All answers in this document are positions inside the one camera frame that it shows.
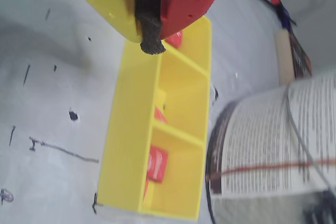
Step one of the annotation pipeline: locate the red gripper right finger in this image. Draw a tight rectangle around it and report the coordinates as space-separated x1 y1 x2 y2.
133 0 235 56

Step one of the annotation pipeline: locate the red Starburst candy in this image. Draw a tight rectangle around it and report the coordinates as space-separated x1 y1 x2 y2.
164 30 184 49

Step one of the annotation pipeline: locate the yellow three-compartment box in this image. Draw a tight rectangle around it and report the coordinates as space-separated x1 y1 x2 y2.
96 15 213 221

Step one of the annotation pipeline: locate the black and red hand tool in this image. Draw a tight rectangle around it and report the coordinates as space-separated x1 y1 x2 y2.
236 0 313 79

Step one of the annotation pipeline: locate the white table cover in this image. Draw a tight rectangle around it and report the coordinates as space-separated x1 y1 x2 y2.
0 0 336 224

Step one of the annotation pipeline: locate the beige wooden stick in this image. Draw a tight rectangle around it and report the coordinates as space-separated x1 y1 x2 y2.
274 30 296 86

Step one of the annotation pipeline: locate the white book with printed pages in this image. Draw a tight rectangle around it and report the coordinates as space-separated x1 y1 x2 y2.
205 71 336 197

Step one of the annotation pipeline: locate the thin grey cable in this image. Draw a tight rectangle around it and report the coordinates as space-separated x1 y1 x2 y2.
285 83 336 192

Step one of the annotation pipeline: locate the thin orange string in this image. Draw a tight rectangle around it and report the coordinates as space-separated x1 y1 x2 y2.
207 157 336 182

